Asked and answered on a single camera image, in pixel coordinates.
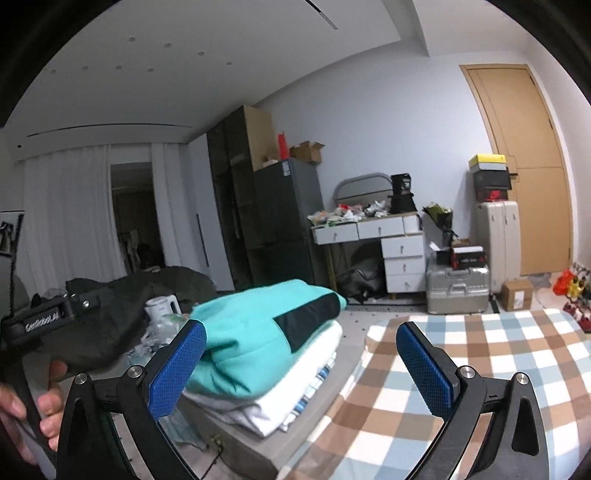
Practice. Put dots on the checked blanket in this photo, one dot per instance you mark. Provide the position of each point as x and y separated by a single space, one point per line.
498 350

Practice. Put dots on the silver aluminium suitcase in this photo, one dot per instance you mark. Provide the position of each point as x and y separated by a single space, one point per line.
455 288

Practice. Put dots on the white upright suitcase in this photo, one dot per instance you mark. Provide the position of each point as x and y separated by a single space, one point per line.
498 244

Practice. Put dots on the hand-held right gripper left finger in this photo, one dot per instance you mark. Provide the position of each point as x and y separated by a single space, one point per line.
178 364

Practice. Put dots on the dark wardrobe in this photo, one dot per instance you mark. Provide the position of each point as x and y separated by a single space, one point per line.
231 194

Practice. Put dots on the pile of desk clutter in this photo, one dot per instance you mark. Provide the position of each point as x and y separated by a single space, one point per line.
346 214

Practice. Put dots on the white folded garment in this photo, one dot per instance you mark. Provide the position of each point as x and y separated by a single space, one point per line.
286 383

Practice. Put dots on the pile of assorted shoes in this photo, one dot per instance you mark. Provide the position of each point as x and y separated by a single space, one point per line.
581 304

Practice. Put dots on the clear plastic bags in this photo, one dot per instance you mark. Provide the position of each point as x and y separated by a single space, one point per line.
157 337

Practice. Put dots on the white curtain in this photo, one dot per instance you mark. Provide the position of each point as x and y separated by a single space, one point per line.
69 217
171 203

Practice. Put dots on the striped folded garment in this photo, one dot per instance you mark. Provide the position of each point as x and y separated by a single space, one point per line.
314 383

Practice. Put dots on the open cardboard box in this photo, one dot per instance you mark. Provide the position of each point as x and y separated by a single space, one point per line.
307 152

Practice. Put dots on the white kettle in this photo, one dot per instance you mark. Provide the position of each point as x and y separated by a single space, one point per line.
161 309

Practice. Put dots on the person's left hand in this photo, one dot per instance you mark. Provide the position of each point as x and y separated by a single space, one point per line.
51 410

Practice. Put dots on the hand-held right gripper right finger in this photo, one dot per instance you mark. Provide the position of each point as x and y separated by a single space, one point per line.
425 369

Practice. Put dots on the dark grey bag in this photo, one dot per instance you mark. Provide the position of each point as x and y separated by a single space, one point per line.
362 279

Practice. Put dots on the teal and black jacket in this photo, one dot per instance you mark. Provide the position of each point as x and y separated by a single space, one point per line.
249 332

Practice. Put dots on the red bag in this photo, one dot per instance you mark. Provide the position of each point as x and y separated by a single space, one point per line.
562 282

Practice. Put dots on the black and red box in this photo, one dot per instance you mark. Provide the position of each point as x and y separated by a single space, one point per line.
468 258

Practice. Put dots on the yellow shoe box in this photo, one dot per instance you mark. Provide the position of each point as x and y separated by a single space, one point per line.
487 162

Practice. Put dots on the white fluffy mat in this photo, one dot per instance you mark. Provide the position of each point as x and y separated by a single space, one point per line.
549 297

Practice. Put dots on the dark green duvet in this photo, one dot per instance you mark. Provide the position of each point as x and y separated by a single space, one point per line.
120 314

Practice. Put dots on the grey fridge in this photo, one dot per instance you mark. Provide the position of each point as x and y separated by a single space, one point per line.
286 217

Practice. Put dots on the wrapped flower bouquet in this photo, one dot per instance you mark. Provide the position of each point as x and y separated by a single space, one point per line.
441 221

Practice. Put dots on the arched mirror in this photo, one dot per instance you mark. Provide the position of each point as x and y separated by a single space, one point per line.
362 189

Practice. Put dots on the wooden door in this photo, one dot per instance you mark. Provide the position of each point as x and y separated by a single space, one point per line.
531 138

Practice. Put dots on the black shoe boxes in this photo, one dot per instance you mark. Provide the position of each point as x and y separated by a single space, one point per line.
491 184

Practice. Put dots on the white dresser with drawers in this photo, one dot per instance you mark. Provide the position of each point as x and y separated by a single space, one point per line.
401 251

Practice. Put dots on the black box stack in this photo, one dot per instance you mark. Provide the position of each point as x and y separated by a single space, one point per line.
400 194

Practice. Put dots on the black white wall picture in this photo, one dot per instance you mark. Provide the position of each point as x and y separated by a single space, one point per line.
10 233

